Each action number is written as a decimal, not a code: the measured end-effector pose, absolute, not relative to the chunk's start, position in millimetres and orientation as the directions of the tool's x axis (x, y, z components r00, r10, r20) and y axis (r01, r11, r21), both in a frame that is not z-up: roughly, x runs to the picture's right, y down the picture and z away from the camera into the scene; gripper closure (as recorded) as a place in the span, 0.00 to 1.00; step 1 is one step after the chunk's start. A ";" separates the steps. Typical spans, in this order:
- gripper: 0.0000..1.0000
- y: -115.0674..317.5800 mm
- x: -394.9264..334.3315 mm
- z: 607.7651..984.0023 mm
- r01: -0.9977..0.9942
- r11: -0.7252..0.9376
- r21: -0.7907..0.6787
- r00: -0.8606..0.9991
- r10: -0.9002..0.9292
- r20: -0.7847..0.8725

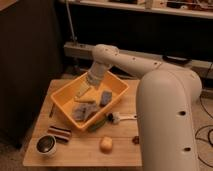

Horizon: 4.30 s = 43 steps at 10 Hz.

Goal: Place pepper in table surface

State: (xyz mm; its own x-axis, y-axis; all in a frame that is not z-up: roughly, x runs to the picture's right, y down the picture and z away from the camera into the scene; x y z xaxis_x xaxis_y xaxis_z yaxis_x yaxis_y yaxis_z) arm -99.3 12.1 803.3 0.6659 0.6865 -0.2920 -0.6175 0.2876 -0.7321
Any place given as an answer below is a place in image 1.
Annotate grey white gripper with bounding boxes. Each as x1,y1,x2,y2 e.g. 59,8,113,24
77,61,110,98

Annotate green pepper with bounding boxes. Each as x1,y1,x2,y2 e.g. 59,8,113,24
87,120,106,132

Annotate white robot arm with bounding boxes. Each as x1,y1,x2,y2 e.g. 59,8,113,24
86,44,202,171

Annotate yellow banana piece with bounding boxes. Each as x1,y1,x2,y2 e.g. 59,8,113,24
74,97,95,103

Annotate yellow plastic bin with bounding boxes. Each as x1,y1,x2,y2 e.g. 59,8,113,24
51,72,129,131

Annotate blue sponge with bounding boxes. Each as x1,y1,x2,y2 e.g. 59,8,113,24
100,91,112,106

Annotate grey crumpled cloth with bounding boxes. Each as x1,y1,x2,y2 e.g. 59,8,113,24
72,103,99,121

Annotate dark pen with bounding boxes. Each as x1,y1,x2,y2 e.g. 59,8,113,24
49,103,55,118

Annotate white dish brush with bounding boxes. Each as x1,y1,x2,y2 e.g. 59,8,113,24
107,112,137,124

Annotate striped brown eraser block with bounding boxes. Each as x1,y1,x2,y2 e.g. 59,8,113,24
47,126,72,142

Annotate wooden table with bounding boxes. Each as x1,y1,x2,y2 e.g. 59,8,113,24
23,79,142,167

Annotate yellow apple toy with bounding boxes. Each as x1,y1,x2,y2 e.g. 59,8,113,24
99,136,113,153

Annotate white metal cup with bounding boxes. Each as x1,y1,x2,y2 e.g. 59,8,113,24
36,134,56,157

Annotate bunch of dark grapes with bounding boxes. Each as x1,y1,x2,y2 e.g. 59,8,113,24
132,136,139,145

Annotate dark cabinet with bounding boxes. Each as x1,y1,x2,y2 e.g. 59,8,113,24
0,0,62,149

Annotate grey shelf rail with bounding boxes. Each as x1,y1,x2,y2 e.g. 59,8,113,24
64,42,213,79

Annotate black cables on floor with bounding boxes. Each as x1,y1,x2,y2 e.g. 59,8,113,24
194,96,213,169

